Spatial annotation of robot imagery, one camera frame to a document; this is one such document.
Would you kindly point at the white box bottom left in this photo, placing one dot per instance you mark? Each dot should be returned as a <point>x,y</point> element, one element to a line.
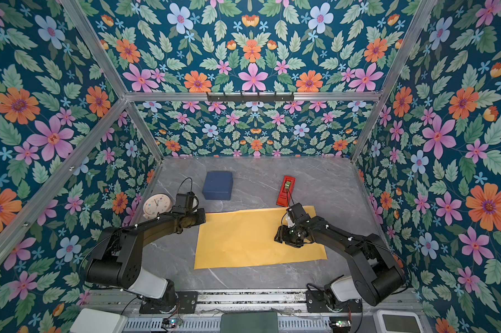
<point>95,321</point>

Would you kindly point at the yellow wrapping paper sheet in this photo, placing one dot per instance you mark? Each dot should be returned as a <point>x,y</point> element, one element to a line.
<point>246,238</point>

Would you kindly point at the red tape dispenser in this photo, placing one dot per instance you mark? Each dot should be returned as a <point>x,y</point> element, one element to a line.
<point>286,190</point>

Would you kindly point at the round white analog clock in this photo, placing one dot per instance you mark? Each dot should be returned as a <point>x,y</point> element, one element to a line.
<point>155,205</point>

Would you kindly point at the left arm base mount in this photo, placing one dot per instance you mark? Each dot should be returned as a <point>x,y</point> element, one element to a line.
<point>174,302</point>

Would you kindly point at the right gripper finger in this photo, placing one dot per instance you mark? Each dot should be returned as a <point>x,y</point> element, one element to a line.
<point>280,226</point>
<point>279,240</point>

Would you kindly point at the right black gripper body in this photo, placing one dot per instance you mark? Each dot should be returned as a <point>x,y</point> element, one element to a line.
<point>288,232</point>

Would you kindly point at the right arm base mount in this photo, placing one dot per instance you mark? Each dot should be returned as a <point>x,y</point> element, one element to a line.
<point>323,301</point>

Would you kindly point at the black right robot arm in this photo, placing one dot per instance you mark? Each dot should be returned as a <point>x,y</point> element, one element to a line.
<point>374,273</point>

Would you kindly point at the blue gift box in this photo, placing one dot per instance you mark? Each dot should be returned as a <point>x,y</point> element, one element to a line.
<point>218,186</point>

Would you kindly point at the white device bottom right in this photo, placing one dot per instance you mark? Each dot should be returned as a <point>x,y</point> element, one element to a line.
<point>392,321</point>

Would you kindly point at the green centre box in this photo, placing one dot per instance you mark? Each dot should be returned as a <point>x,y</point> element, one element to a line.
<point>249,322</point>

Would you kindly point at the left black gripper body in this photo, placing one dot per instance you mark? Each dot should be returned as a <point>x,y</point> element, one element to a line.
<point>195,218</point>

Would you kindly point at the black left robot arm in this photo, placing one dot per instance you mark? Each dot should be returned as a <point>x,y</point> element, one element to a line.
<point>116,260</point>

